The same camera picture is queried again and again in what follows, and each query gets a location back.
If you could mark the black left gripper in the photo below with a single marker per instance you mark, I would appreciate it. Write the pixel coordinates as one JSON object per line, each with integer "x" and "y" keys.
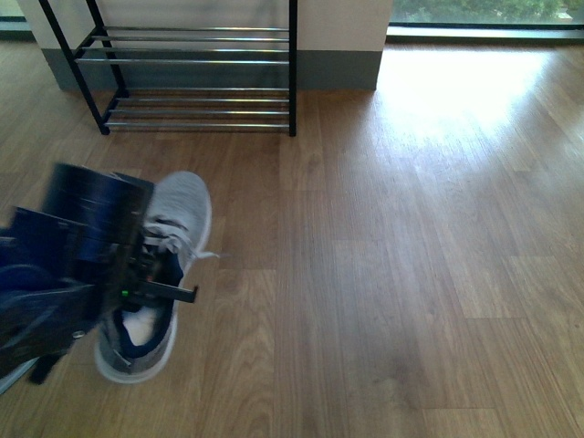
{"x": 139, "y": 263}

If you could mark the grey knit sneaker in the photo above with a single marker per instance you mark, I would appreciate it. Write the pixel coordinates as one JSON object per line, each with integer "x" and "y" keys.
{"x": 135, "y": 344}

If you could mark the blue left robot arm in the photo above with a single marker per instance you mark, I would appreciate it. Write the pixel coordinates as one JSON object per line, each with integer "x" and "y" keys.
{"x": 106, "y": 252}

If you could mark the black metal shoe rack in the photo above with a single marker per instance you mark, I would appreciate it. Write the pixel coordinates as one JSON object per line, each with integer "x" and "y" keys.
{"x": 181, "y": 65}

